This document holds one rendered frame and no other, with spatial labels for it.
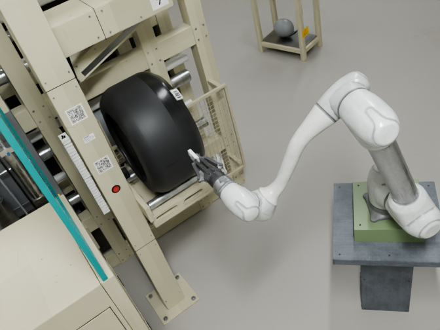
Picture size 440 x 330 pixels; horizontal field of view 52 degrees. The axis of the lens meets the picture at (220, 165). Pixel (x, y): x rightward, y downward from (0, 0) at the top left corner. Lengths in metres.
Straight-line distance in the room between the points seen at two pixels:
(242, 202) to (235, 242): 1.49
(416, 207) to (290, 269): 1.26
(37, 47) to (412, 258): 1.79
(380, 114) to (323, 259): 1.66
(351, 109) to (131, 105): 0.95
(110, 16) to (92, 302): 1.25
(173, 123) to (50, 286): 0.83
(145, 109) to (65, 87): 0.34
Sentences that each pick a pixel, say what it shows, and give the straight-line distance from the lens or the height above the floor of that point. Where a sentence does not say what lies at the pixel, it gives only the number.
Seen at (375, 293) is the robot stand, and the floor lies 0.18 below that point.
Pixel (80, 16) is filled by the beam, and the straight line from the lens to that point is 2.16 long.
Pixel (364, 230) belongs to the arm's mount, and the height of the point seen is 0.73.
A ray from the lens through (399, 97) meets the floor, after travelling 4.25.
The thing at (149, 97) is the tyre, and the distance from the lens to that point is 2.04.
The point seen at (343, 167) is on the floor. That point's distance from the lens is 3.57.
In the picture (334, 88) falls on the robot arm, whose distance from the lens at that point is 1.66.
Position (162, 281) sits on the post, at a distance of 2.79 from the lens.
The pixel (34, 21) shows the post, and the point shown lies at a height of 1.92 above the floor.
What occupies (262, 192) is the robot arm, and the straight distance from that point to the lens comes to 1.84.
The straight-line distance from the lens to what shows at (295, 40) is 5.03.
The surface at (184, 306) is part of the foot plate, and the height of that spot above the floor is 0.01.
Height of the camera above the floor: 2.45
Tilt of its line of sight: 40 degrees down
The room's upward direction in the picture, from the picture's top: 17 degrees counter-clockwise
